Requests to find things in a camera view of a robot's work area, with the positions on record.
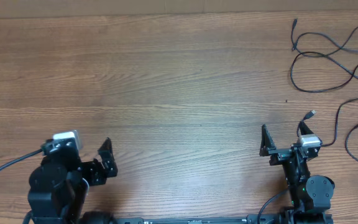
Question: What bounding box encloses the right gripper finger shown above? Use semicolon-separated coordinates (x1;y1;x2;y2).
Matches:
298;121;314;137
259;124;276;156

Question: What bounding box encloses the black USB cable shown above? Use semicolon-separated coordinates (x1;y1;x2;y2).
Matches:
290;51;358;95
290;17;358;58
296;97;358;172

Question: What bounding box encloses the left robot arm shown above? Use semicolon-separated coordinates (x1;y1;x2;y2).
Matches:
23;137;118;223

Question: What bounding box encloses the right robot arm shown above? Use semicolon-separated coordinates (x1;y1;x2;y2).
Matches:
257;122;335;224

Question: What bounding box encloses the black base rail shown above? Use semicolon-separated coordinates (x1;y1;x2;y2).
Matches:
82;213;334;224

